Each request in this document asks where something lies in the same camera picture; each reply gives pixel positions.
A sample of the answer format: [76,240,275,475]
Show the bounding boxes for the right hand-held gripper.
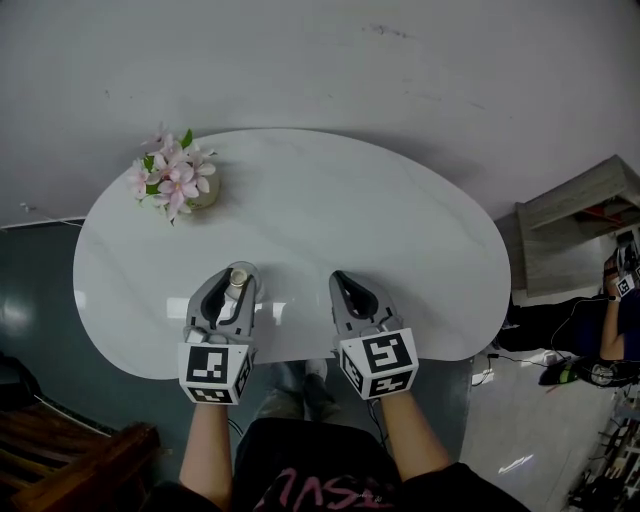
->
[328,270,420,401]

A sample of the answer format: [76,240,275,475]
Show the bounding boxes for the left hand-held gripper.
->
[178,268,259,406]

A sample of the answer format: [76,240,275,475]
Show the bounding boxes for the small white bottle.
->
[224,260,262,304]

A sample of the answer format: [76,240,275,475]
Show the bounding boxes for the person's left forearm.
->
[178,399,235,497]

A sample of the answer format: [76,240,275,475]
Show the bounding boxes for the person's right forearm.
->
[380,387,454,485]

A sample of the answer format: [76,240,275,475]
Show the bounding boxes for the white oval table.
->
[72,128,512,381]

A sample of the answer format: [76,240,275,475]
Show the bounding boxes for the person's right leg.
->
[301,357,342,422]

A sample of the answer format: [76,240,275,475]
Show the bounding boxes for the person's leg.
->
[301,357,342,422]
[253,360,307,422]

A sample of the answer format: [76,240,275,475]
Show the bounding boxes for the person's left leg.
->
[253,360,307,422]

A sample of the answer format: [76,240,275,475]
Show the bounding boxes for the pink flowers in cream vase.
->
[127,122,222,228]

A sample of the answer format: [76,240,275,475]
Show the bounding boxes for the person's black printed shirt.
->
[149,417,531,512]

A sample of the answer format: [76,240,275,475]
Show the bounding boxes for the grey wooden shelf unit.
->
[514,154,640,299]

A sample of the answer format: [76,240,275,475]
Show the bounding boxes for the black and green device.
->
[538,362,584,387]

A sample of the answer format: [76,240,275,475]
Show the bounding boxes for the cluttered white rack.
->
[569,389,640,512]

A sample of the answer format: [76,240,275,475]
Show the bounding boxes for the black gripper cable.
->
[367,398,390,447]

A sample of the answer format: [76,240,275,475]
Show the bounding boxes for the white wall plug cable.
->
[19,202,87,225]

